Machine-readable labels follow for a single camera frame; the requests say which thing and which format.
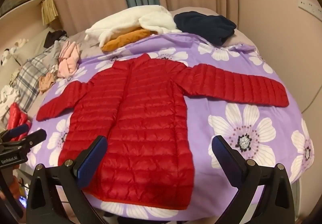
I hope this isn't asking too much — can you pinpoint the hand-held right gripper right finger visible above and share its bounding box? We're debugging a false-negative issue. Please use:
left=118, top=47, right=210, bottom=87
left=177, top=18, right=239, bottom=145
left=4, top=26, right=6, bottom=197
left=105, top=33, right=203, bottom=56
left=211, top=135, right=295, bottom=224

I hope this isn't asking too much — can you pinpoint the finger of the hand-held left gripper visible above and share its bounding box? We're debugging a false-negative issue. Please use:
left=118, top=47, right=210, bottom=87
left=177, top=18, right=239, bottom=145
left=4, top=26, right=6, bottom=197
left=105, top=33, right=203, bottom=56
left=6, top=123, right=29, bottom=141
left=14, top=128, right=48, bottom=151

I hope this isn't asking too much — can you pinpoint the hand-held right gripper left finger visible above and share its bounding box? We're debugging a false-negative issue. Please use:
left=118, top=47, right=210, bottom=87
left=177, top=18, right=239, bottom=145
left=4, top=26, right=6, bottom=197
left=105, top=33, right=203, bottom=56
left=26, top=136, right=108, bottom=224

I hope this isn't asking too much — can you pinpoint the red down jacket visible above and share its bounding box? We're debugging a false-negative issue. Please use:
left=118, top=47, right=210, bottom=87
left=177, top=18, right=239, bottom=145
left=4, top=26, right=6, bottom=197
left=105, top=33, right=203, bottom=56
left=36, top=53, right=289, bottom=211

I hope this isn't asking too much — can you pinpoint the shiny red puffer garment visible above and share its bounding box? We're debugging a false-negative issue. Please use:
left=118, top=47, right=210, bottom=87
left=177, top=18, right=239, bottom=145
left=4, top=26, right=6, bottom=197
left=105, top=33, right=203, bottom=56
left=6, top=102, right=32, bottom=136

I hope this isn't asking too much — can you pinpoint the purple floral blanket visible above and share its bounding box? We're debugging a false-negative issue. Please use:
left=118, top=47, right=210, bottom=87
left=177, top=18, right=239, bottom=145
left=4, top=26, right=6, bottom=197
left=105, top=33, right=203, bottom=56
left=25, top=32, right=315, bottom=222

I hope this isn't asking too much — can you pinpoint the grey plaid cloth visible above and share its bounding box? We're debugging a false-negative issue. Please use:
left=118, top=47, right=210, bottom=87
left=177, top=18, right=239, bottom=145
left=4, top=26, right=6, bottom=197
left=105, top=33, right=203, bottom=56
left=10, top=35, right=69, bottom=114

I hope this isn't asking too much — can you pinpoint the tan small cloth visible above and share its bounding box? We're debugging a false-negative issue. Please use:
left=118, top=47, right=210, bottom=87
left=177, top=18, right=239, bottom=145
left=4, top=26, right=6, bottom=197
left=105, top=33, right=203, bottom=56
left=38, top=72, right=56, bottom=94

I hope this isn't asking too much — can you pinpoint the white plush toy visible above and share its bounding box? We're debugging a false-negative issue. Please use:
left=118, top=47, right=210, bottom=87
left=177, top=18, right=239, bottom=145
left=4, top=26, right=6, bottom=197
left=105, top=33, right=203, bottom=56
left=0, top=38, right=29, bottom=67

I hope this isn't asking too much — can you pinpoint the pink garment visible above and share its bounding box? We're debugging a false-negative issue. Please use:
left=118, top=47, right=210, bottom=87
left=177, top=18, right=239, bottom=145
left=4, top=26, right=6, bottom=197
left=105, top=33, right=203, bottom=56
left=57, top=40, right=81, bottom=79

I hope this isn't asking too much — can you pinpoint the black garment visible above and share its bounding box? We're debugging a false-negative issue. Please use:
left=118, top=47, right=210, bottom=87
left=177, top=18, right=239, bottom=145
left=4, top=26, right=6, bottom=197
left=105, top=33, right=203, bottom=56
left=43, top=30, right=67, bottom=48

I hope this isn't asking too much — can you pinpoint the hanging straw tassel bundle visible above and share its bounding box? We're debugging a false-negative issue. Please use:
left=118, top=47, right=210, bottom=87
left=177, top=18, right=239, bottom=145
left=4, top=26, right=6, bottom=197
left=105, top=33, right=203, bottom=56
left=40, top=0, right=59, bottom=26

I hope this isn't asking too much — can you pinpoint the mustard garment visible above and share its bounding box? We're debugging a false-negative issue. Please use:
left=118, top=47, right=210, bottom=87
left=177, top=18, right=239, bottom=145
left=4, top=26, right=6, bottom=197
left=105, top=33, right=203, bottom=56
left=101, top=28, right=151, bottom=51

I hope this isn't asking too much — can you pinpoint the navy fleece garment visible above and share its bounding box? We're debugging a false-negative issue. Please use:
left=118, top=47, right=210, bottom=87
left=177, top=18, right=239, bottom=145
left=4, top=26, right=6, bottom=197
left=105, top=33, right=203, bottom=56
left=173, top=11, right=237, bottom=46

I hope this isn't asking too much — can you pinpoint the white fleece garment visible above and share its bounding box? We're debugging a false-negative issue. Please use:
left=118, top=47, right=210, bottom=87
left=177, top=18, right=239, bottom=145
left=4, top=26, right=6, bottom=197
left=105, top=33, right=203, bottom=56
left=85, top=5, right=182, bottom=48

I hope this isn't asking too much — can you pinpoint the white wall socket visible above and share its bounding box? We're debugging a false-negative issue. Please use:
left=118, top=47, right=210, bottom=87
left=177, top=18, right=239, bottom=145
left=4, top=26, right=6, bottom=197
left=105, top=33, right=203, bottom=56
left=298, top=0, right=322, bottom=14

